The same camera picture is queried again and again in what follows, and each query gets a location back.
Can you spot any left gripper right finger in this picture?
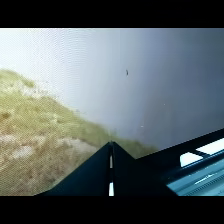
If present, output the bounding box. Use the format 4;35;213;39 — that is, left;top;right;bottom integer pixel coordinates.
112;141;178;197

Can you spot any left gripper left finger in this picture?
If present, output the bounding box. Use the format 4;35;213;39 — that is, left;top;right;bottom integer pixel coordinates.
36;141;113;197

